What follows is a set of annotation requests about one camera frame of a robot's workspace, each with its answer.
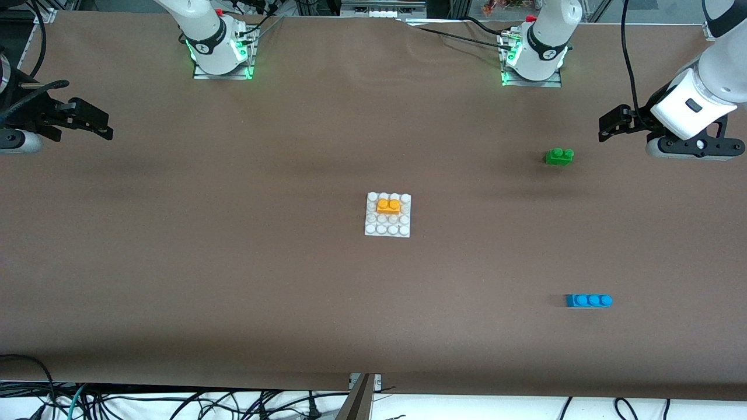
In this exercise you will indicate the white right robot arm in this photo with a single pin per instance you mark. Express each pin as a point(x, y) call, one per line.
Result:
point(204, 35)

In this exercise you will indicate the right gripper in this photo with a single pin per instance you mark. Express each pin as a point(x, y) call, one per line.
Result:
point(42, 114)

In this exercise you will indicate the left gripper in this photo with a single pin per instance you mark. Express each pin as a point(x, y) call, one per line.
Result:
point(643, 115)

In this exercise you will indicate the yellow two-stud block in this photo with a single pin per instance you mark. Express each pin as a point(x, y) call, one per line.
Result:
point(388, 207)

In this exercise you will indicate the aluminium frame rail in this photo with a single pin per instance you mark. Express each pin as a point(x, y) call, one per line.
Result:
point(379, 7)

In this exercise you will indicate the colourful toy pile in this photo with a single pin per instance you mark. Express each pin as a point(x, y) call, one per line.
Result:
point(502, 5)

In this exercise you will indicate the small metal edge bracket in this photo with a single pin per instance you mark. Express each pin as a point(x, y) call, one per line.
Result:
point(377, 382)

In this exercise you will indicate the blue three-stud block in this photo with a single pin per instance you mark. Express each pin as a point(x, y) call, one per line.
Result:
point(588, 301)

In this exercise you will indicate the white studded base plate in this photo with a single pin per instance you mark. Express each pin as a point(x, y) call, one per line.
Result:
point(388, 228)

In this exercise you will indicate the brown table cover sheet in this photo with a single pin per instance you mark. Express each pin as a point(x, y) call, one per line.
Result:
point(292, 146)

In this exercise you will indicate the dark slanted beam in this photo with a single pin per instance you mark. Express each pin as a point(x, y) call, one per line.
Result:
point(357, 405)

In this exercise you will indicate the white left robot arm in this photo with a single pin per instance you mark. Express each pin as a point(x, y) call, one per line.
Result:
point(721, 81)

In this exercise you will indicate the green two-stud block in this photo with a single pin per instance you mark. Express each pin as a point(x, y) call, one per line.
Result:
point(558, 157)

